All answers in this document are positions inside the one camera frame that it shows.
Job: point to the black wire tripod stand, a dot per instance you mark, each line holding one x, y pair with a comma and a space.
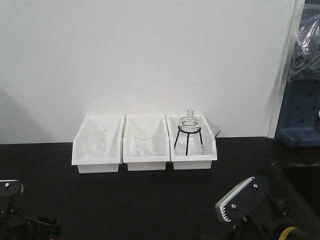
187, 142

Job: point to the right white plastic bin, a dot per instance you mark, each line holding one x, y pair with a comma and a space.
196, 158

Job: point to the black sink basin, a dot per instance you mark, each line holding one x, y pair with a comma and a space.
302, 180

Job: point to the glass beaker in middle bin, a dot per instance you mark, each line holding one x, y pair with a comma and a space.
143, 142

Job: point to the clear glass test tube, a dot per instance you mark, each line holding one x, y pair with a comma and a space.
215, 133

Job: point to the glass beaker in bin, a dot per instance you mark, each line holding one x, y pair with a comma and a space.
96, 139
143, 142

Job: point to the clear plastic bag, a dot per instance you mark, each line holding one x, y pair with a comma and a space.
305, 64

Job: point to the middle white plastic bin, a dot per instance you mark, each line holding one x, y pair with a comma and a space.
160, 143

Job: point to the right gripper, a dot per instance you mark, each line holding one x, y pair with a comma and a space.
258, 215

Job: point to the round glass flask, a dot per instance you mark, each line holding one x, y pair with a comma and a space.
189, 124

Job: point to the left white plastic bin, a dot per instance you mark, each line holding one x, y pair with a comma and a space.
113, 157

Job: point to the white plastic bin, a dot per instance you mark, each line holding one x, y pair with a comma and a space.
160, 143
196, 158
113, 157

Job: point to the glass beaker in left bin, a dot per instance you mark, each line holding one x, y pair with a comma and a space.
96, 139

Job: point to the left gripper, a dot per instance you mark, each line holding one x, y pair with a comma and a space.
17, 225

